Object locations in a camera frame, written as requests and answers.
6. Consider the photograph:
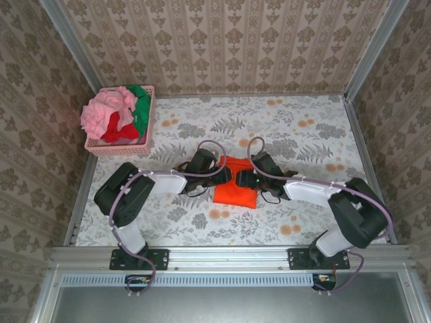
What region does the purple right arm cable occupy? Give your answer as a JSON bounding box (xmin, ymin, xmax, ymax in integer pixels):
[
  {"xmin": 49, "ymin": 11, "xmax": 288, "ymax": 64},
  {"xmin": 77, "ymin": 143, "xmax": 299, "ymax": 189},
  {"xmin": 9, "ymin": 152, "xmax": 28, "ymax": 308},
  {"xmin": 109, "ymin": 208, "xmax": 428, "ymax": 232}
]
[{"xmin": 247, "ymin": 136, "xmax": 394, "ymax": 293}]

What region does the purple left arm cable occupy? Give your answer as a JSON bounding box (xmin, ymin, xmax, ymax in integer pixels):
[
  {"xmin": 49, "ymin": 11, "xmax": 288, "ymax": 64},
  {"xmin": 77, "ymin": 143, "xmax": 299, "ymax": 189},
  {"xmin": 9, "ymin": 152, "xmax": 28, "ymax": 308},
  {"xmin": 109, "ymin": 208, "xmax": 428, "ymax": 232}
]
[{"xmin": 109, "ymin": 139, "xmax": 228, "ymax": 299}]

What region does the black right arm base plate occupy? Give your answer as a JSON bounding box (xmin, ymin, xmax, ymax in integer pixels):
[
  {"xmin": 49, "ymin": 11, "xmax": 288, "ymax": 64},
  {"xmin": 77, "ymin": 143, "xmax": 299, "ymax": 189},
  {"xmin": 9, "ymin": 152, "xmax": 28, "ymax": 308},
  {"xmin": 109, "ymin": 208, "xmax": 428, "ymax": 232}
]
[{"xmin": 288, "ymin": 248, "xmax": 350, "ymax": 271}]

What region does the pink t-shirt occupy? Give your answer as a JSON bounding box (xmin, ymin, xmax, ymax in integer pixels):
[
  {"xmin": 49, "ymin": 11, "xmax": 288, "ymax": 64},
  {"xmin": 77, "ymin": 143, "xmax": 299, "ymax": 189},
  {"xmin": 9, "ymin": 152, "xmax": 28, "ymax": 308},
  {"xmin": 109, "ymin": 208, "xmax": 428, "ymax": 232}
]
[{"xmin": 79, "ymin": 86, "xmax": 139, "ymax": 141}]

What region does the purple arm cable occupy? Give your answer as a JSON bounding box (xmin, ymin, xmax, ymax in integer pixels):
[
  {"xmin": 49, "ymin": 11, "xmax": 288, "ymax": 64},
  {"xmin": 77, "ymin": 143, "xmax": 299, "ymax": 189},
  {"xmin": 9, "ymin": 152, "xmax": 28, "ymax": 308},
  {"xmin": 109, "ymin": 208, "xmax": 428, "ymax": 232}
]
[
  {"xmin": 247, "ymin": 136, "xmax": 394, "ymax": 293},
  {"xmin": 109, "ymin": 139, "xmax": 228, "ymax": 299}
]

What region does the aluminium frame post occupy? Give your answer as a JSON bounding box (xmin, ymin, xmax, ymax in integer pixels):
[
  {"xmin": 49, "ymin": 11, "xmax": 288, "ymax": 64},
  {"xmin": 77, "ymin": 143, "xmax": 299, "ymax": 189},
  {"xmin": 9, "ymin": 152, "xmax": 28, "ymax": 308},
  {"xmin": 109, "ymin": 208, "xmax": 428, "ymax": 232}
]
[
  {"xmin": 343, "ymin": 0, "xmax": 411, "ymax": 99},
  {"xmin": 38, "ymin": 0, "xmax": 104, "ymax": 94}
]

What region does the aluminium table side rail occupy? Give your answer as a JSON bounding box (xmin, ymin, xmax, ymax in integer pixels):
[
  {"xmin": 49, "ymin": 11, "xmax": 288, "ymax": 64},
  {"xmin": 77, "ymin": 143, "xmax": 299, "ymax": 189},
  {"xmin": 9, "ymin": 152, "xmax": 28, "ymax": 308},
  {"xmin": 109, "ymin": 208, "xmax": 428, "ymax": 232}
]
[
  {"xmin": 342, "ymin": 95, "xmax": 399, "ymax": 245},
  {"xmin": 63, "ymin": 156, "xmax": 100, "ymax": 246}
]

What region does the aluminium mounting rail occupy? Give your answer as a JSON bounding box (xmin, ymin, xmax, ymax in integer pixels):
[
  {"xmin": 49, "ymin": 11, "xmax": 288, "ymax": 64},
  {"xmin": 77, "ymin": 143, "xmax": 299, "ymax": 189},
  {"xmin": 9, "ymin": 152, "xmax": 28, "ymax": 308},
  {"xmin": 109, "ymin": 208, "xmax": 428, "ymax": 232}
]
[{"xmin": 50, "ymin": 245, "xmax": 413, "ymax": 270}]

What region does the red t-shirt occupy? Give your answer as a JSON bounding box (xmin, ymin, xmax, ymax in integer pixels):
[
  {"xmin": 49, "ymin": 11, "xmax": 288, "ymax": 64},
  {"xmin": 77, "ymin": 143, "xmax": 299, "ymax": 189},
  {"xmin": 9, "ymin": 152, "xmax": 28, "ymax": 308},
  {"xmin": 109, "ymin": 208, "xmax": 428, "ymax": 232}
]
[{"xmin": 100, "ymin": 111, "xmax": 141, "ymax": 143}]

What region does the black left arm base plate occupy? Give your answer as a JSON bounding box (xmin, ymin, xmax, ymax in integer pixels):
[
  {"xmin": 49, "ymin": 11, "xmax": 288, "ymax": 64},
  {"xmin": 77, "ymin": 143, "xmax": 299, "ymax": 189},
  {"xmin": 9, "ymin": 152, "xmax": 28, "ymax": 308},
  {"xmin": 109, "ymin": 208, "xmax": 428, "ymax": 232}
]
[{"xmin": 109, "ymin": 248, "xmax": 169, "ymax": 271}]

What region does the orange t-shirt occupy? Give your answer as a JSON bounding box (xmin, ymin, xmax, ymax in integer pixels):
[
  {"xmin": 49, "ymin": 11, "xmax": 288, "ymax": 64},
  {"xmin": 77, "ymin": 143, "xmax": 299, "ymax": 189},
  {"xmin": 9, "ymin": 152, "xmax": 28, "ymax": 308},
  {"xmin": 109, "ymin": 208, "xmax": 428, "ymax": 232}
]
[{"xmin": 212, "ymin": 156, "xmax": 259, "ymax": 209}]

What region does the slotted grey cable duct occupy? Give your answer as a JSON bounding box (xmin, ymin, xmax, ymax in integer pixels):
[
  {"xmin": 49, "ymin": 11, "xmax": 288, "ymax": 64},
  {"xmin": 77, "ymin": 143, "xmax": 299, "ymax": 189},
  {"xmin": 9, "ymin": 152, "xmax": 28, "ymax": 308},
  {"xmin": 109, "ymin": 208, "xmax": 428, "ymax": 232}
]
[{"xmin": 62, "ymin": 273, "xmax": 316, "ymax": 287}]

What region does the pink plastic basket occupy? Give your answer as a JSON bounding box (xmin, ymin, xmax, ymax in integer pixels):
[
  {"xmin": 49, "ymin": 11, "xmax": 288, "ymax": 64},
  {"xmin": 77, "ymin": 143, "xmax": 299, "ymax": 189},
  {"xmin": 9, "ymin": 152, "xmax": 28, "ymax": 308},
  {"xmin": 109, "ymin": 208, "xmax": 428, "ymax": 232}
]
[{"xmin": 84, "ymin": 84, "xmax": 157, "ymax": 158}]

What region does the black cable outlet bracket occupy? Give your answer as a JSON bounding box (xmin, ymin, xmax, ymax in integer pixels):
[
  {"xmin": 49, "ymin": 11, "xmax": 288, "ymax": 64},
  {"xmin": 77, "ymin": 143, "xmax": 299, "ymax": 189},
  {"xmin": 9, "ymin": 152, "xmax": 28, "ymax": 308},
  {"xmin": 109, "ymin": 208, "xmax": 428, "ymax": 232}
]
[
  {"xmin": 124, "ymin": 274, "xmax": 153, "ymax": 292},
  {"xmin": 311, "ymin": 273, "xmax": 337, "ymax": 292}
]

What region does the green t-shirt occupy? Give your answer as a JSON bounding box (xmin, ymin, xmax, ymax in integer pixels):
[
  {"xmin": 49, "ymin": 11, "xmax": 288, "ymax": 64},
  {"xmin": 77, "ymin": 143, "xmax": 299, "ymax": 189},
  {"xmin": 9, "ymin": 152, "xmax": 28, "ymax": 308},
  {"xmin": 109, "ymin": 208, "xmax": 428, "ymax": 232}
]
[{"xmin": 127, "ymin": 84, "xmax": 152, "ymax": 138}]

